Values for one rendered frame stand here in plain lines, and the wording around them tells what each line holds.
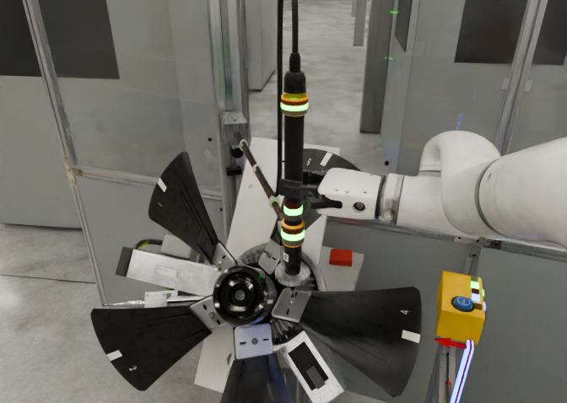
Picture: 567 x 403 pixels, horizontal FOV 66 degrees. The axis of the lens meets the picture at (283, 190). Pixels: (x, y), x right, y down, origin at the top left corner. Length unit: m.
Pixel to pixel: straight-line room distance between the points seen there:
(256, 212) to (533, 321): 1.09
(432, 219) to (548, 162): 0.35
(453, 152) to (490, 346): 1.36
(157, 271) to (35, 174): 2.40
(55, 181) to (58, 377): 1.42
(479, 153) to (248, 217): 0.73
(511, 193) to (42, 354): 2.53
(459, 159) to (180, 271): 0.76
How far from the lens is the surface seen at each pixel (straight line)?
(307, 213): 0.91
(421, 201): 0.71
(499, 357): 1.95
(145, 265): 1.20
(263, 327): 0.98
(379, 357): 0.88
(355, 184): 0.73
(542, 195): 0.39
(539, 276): 1.71
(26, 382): 2.63
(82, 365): 2.59
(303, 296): 0.96
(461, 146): 0.64
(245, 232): 1.21
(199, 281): 1.12
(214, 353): 1.24
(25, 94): 3.26
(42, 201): 3.59
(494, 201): 0.46
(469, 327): 1.19
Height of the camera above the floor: 1.82
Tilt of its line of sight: 28 degrees down
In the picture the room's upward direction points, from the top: straight up
